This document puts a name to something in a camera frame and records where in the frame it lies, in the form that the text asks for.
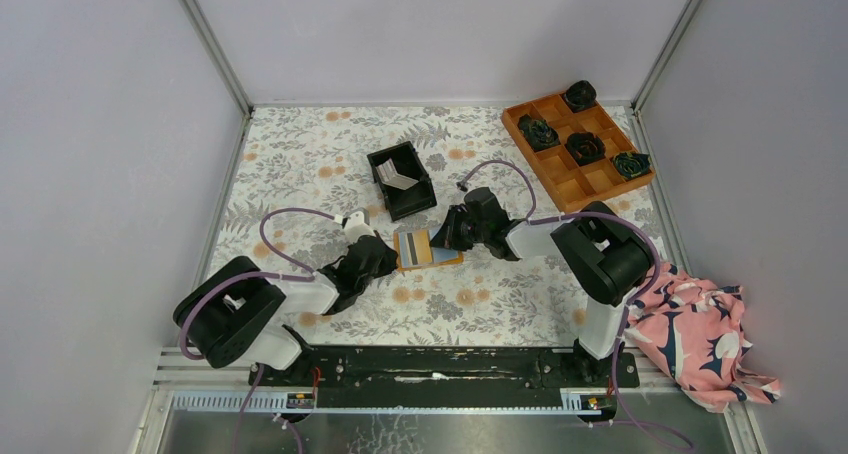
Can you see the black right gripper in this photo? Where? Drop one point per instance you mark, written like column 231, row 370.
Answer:
column 447, row 237

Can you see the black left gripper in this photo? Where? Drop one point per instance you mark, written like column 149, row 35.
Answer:
column 389, row 262

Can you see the gold card black stripe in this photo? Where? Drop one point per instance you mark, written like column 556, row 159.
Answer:
column 414, row 249

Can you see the yellow leather card holder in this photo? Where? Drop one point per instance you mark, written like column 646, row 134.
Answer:
column 441, row 256

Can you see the black plastic card box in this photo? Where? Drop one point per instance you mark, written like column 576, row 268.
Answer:
column 401, row 204

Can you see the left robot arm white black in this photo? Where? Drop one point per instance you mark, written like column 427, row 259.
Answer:
column 237, row 313

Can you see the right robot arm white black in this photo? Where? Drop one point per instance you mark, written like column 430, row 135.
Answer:
column 609, row 257

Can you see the stack of credit cards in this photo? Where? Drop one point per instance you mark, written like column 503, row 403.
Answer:
column 388, row 175

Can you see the floral patterned table mat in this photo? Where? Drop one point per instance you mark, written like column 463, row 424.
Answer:
column 300, row 165

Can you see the rolled green tie left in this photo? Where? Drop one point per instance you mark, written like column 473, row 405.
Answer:
column 537, row 133

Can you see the rolled green tie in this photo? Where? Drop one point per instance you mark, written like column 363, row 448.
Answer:
column 631, row 165
column 537, row 133

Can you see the orange wooden compartment tray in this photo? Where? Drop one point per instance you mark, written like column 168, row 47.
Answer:
column 570, row 186

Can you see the rolled dark tie centre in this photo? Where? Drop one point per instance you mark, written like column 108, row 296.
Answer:
column 585, row 148

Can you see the rolled dark tie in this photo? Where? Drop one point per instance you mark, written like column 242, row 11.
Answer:
column 580, row 96
column 585, row 148

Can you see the rolled dark tie top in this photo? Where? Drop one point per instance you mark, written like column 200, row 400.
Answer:
column 580, row 96

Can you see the rolled green tie right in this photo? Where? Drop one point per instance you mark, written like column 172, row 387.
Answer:
column 631, row 165

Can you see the pink patterned cloth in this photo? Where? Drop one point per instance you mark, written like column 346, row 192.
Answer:
column 691, row 329

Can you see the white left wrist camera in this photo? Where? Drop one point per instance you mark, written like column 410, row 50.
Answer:
column 355, row 225

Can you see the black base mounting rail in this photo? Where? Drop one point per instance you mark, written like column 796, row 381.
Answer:
column 386, row 377

